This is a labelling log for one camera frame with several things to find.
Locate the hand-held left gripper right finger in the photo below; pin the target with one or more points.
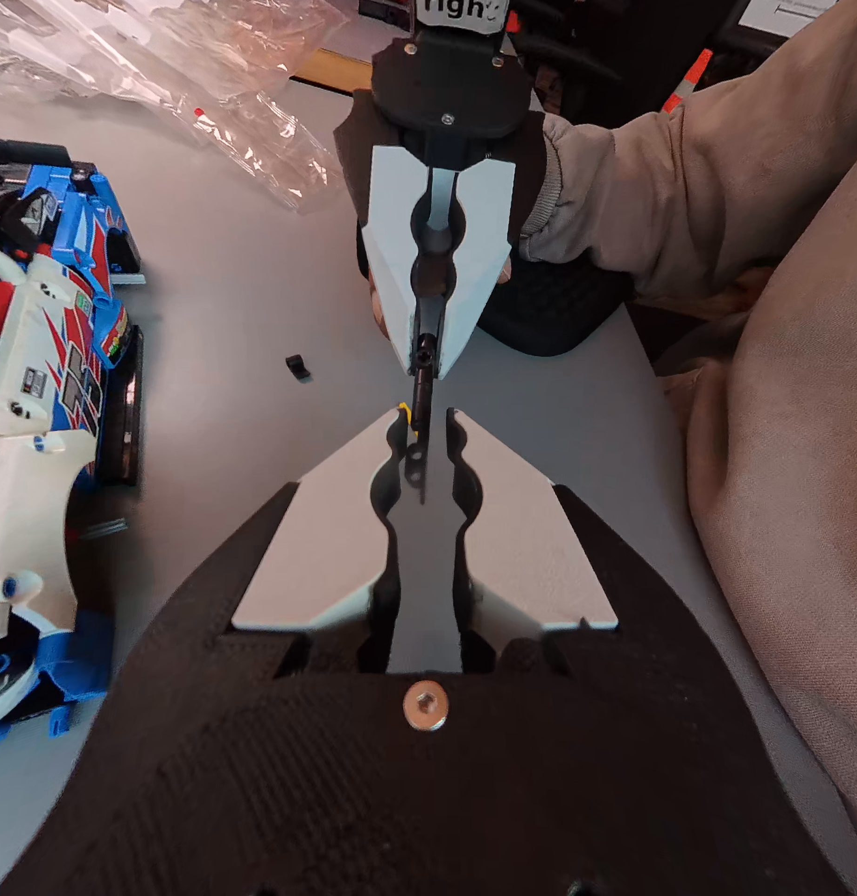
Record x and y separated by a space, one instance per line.
540 560

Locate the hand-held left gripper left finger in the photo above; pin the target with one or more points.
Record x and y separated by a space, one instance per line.
316 560

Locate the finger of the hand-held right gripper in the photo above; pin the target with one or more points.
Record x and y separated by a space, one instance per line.
488 231
390 231

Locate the black toy axle connector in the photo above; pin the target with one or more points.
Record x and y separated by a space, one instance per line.
421 392

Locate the yellow toy axle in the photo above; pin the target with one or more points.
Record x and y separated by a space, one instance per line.
402 407

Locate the person's right forearm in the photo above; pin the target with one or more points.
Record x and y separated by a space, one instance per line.
680 175

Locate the person's right hand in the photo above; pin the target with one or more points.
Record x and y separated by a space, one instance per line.
377 311

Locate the black mesh chair pad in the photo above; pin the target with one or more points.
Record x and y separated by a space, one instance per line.
554 315

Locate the wooden board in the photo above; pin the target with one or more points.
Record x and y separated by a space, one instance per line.
330 70

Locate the black toy clip piece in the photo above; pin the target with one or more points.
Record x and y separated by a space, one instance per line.
297 367

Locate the orange grey striped stick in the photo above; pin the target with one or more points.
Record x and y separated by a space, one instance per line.
687 80

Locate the person's beige hoodie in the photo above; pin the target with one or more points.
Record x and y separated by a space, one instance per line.
785 455

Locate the brick-built toy race car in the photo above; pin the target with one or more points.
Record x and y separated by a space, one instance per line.
43 385

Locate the black white toy box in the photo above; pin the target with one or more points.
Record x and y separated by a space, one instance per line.
785 14

